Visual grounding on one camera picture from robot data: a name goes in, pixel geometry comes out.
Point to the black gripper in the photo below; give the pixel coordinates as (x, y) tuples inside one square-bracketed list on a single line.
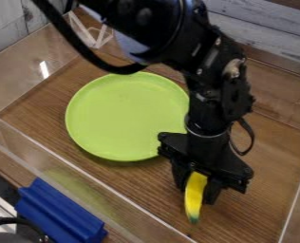
[(210, 155)]

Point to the yellow toy banana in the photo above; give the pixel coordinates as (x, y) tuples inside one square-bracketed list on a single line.
[(196, 186)]

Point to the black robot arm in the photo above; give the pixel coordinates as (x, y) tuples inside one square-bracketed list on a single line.
[(170, 32)]

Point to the green round plate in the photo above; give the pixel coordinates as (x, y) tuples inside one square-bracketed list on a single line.
[(119, 111)]

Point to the blue plastic block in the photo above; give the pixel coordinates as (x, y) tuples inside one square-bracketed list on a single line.
[(62, 218)]

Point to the clear acrylic enclosure wall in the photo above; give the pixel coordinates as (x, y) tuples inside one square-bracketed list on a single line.
[(134, 195)]

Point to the clear acrylic corner bracket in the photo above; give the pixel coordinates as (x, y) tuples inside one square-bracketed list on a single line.
[(94, 37)]

